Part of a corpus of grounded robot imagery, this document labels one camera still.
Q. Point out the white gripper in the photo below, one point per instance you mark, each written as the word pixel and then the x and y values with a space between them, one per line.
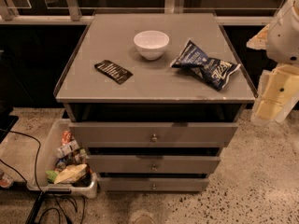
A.
pixel 284 41

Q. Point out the grey top drawer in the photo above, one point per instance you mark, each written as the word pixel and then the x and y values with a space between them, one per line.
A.
pixel 153 134

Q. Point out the grey drawer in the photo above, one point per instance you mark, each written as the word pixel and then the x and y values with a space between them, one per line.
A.
pixel 139 184
pixel 153 164
pixel 153 134

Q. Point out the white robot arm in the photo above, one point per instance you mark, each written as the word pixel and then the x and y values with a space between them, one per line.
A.
pixel 283 35

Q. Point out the grey drawer cabinet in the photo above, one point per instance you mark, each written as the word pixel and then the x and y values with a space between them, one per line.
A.
pixel 156 92

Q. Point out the grey middle drawer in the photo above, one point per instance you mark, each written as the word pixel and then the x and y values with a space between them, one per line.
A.
pixel 153 164

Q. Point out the grey bottom drawer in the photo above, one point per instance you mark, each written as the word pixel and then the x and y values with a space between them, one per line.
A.
pixel 139 184

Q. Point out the blue chip bag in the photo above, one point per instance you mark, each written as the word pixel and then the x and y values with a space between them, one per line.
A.
pixel 213 71

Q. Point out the white ceramic bowl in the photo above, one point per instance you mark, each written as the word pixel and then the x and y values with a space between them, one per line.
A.
pixel 151 44

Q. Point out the black snack packet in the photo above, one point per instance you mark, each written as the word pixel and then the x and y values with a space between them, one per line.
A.
pixel 113 71

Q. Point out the white carton box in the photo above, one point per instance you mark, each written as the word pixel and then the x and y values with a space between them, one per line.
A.
pixel 66 149

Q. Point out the orange soda can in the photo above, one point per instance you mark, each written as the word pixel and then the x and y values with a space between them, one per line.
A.
pixel 66 137

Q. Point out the yellow snack bag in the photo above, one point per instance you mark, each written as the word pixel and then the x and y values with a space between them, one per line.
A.
pixel 71 174

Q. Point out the clear plastic bin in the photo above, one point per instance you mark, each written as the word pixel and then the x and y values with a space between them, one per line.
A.
pixel 46 160

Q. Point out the metal window railing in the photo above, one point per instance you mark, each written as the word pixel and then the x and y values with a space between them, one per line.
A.
pixel 227 12

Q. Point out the green snack packet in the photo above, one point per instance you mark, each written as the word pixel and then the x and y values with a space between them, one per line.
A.
pixel 51 176

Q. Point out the black furniture edge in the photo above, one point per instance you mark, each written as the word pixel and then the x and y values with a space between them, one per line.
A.
pixel 7 120

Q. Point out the red white object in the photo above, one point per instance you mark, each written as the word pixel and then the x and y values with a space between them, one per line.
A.
pixel 5 180

